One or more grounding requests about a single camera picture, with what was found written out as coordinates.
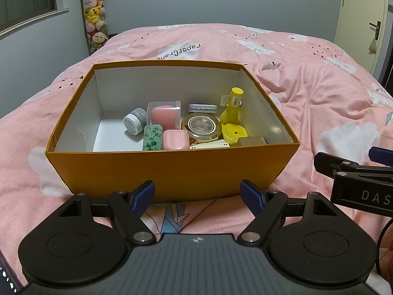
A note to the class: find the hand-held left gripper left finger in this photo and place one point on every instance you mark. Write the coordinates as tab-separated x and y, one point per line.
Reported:
142	195

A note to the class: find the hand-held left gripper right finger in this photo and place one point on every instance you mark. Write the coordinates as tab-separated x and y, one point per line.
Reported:
250	195

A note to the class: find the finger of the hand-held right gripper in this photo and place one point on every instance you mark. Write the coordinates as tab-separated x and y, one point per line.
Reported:
328	161
382	156

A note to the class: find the orange cardboard box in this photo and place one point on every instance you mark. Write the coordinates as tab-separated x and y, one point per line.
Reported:
172	172

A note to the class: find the yellow round case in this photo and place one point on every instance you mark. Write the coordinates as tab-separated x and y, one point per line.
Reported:
235	132

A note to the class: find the round gold compact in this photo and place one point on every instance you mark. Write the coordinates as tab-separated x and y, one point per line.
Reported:
201	126

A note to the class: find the person's right forearm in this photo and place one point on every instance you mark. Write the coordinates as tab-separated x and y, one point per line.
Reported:
388	262

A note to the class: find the gold square box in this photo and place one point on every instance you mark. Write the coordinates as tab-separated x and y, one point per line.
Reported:
252	141

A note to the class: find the green spotted case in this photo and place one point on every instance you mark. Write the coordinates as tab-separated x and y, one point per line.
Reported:
153	137

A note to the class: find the pink printed blanket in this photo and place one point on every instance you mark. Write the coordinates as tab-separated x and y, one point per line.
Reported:
322	98

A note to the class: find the white card pack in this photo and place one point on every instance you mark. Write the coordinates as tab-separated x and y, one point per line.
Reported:
211	144

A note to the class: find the pink square case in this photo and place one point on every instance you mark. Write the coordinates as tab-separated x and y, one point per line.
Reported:
175	139

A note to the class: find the grey glitter jar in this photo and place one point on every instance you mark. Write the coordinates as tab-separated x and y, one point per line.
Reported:
135	121

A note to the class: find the pink makeup sponge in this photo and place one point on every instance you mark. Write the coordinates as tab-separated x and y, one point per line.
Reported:
165	116

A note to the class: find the yellow bottle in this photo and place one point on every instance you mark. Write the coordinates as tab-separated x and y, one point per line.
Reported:
232	107

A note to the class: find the clear plastic container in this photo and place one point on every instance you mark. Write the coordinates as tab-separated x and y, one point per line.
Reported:
153	106

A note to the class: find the silver tin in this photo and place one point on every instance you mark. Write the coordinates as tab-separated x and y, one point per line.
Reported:
202	108

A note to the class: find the small hanging pouch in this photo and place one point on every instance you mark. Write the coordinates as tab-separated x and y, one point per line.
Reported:
373	46

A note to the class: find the cream door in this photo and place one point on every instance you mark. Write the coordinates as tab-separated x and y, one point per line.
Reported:
359	9

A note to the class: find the black device with white marks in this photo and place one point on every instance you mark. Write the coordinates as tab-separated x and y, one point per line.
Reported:
6	273

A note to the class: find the clear tube of plush toys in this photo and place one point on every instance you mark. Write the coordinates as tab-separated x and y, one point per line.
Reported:
95	15

